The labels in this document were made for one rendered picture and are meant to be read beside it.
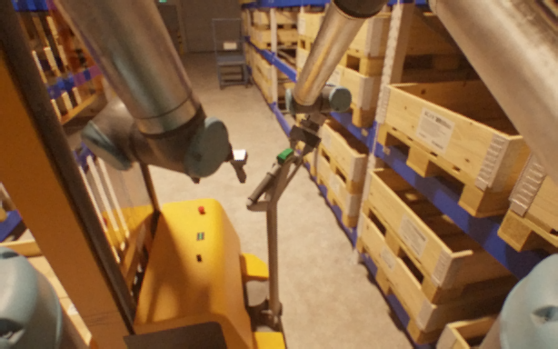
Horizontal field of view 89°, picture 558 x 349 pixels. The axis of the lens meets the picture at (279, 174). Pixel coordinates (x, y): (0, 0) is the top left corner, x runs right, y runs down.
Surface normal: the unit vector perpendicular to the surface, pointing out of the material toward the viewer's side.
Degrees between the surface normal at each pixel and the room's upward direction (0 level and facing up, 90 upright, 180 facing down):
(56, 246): 90
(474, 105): 90
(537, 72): 70
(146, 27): 92
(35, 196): 90
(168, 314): 0
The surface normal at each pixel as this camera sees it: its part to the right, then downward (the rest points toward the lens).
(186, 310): -0.01, -0.87
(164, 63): 0.87, 0.26
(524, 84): -0.96, 0.04
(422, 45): 0.21, 0.49
